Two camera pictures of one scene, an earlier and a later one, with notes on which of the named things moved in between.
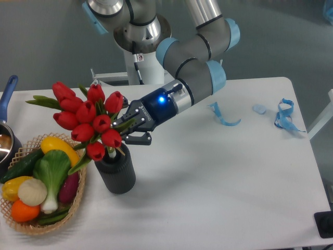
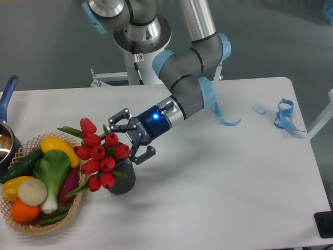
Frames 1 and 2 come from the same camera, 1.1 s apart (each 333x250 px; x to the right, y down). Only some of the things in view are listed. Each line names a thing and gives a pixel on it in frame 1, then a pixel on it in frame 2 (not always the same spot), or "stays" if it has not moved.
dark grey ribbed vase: (117, 174) stays
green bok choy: (52, 167) stays
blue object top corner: (329, 12) stays
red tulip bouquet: (91, 119) -> (99, 152)
